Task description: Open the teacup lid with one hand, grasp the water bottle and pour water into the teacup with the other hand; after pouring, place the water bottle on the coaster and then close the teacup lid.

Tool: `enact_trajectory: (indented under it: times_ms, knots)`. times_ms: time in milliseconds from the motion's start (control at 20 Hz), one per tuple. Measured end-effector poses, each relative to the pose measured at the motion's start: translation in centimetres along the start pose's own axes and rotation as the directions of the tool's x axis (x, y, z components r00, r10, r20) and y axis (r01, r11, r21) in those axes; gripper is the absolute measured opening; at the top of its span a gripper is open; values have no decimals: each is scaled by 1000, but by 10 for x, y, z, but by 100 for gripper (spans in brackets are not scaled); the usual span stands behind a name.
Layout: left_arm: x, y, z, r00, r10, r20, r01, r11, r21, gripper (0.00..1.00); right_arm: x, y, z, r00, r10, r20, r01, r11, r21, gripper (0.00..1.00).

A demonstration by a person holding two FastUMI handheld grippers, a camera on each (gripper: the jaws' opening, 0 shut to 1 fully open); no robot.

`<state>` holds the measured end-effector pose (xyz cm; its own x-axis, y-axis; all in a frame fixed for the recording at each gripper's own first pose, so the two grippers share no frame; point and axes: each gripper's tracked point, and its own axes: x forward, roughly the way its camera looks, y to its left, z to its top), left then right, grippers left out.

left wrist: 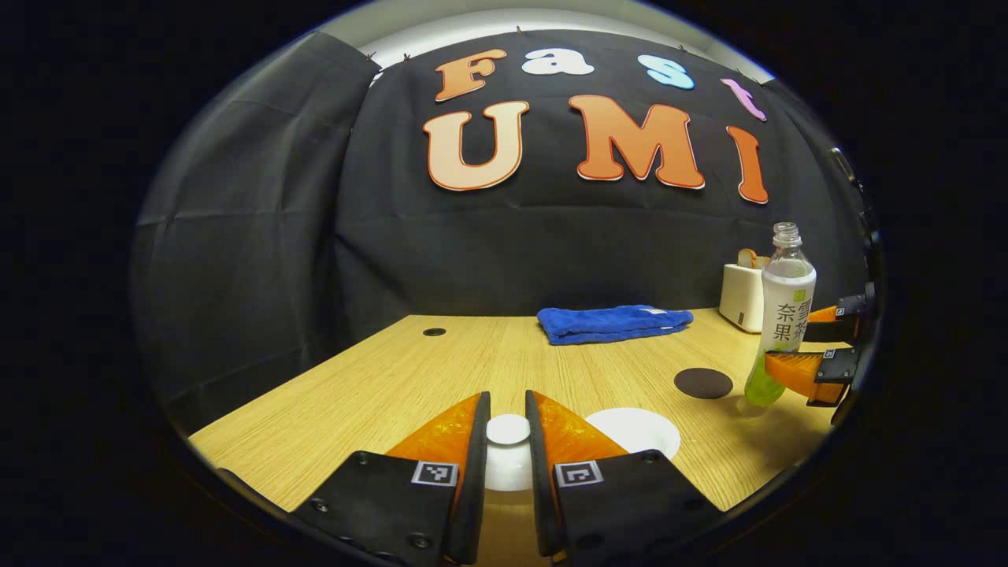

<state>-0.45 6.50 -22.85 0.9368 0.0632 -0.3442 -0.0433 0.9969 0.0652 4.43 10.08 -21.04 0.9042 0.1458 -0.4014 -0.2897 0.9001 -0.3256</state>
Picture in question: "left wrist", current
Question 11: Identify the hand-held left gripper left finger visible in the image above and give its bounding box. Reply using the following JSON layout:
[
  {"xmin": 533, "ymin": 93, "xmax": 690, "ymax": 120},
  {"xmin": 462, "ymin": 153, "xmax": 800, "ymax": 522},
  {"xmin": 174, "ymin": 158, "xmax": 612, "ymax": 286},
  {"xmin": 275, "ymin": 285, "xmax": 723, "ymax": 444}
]
[{"xmin": 291, "ymin": 391, "xmax": 491, "ymax": 566}]

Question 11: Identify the dark round coaster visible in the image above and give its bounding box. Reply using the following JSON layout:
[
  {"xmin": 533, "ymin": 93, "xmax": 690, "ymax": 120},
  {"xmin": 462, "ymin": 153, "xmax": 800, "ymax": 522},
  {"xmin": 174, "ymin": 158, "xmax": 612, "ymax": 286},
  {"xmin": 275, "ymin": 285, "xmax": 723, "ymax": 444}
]
[{"xmin": 674, "ymin": 367, "xmax": 734, "ymax": 400}]

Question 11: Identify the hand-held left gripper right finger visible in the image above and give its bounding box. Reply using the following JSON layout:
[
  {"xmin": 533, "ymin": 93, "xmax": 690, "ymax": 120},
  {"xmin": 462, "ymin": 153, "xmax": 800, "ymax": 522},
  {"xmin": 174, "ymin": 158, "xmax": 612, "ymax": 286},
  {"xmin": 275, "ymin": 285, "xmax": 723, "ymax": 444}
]
[{"xmin": 525, "ymin": 390, "xmax": 721, "ymax": 564}]

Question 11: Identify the white toaster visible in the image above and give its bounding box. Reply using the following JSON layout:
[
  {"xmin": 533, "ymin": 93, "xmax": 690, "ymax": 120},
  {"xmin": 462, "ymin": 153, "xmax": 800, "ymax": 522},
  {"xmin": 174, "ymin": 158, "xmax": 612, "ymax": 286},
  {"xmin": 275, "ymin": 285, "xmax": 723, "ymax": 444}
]
[{"xmin": 719, "ymin": 262, "xmax": 766, "ymax": 333}]

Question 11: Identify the black backdrop cloth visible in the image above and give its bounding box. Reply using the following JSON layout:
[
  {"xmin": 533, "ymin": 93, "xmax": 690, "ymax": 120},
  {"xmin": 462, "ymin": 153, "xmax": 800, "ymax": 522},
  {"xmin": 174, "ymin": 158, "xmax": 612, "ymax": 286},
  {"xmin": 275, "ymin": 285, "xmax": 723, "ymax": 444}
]
[{"xmin": 130, "ymin": 30, "xmax": 879, "ymax": 438}]

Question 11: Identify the blue folded towel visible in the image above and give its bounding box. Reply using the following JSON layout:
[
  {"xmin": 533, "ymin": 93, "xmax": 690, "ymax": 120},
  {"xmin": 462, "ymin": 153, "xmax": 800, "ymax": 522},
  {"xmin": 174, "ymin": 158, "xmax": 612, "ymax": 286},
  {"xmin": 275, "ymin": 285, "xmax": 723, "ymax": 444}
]
[{"xmin": 537, "ymin": 305, "xmax": 695, "ymax": 347}]

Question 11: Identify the clear green-label water bottle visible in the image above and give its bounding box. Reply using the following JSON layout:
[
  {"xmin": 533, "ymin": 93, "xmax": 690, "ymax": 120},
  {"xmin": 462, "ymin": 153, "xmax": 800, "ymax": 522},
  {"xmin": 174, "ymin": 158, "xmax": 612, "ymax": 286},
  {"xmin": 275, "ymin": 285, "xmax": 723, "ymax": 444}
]
[{"xmin": 744, "ymin": 222, "xmax": 817, "ymax": 408}]

